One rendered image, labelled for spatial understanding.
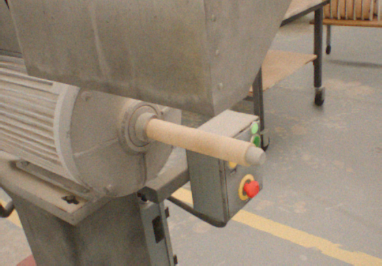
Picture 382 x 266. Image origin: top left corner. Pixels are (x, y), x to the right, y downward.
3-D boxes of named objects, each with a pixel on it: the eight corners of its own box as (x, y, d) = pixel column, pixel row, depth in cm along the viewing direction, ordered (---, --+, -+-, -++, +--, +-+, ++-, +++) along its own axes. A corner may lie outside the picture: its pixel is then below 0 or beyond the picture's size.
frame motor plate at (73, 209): (-24, 173, 98) (-29, 159, 97) (62, 129, 114) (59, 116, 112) (74, 227, 77) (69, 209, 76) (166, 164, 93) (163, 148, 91)
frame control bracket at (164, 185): (146, 200, 98) (143, 185, 96) (199, 161, 111) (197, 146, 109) (159, 205, 96) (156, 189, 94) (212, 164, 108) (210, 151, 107)
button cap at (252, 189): (237, 197, 103) (237, 183, 101) (247, 188, 106) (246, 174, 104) (252, 202, 101) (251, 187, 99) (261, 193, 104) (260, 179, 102)
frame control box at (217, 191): (139, 224, 114) (120, 133, 102) (192, 183, 128) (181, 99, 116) (217, 259, 99) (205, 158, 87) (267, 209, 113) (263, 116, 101)
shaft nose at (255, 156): (256, 155, 62) (247, 167, 61) (252, 142, 60) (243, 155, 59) (269, 158, 61) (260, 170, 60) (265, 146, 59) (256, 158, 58)
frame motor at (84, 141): (-23, 168, 94) (-67, 51, 82) (76, 119, 112) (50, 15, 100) (101, 233, 70) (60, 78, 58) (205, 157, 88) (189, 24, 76)
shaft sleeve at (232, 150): (162, 129, 73) (151, 142, 71) (155, 114, 71) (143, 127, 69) (258, 155, 62) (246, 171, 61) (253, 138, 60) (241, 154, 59)
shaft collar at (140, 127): (157, 127, 75) (140, 146, 73) (148, 106, 72) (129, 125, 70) (166, 129, 74) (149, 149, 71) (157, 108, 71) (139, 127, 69)
